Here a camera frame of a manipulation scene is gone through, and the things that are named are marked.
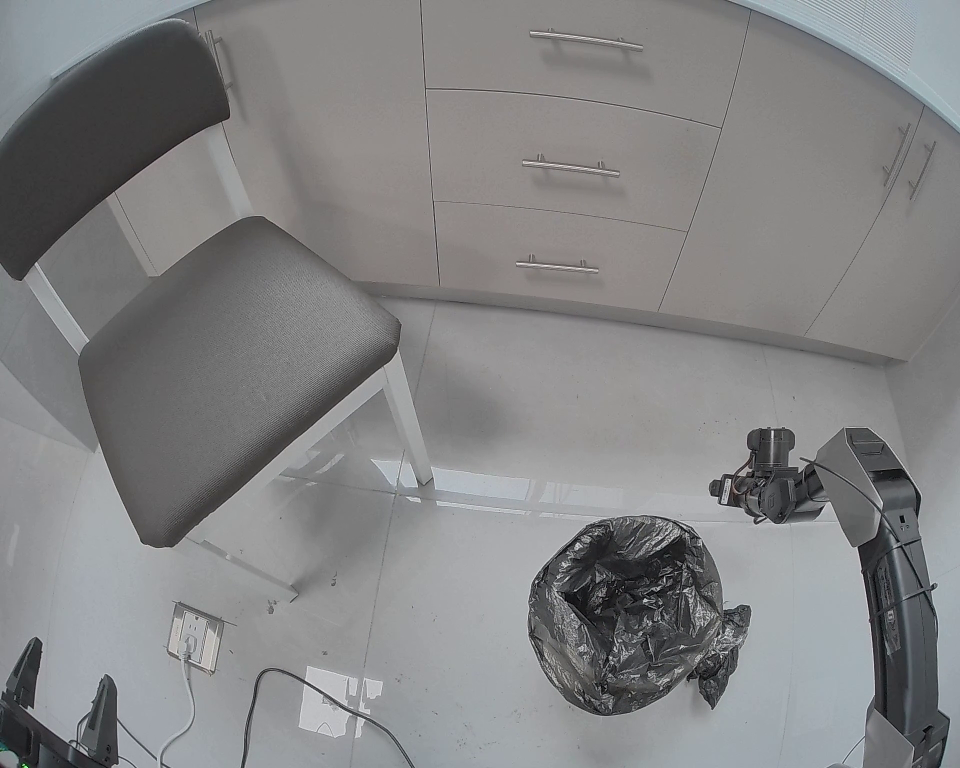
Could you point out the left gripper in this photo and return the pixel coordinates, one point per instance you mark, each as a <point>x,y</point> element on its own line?
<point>37,746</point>

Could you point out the black plastic bag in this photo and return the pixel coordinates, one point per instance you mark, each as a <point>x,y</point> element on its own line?
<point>622,660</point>

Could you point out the black plastic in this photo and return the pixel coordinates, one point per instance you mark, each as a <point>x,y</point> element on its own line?
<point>731,637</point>

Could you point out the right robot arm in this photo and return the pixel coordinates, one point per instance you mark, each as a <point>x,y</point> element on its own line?
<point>900,600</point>

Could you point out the grey padded white-framed chair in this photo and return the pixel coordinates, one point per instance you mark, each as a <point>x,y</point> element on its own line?
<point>225,337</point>

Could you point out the beige cabinet with drawers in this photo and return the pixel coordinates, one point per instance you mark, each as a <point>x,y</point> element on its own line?
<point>787,187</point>

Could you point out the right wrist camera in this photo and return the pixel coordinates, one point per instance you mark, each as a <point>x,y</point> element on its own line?
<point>724,490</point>

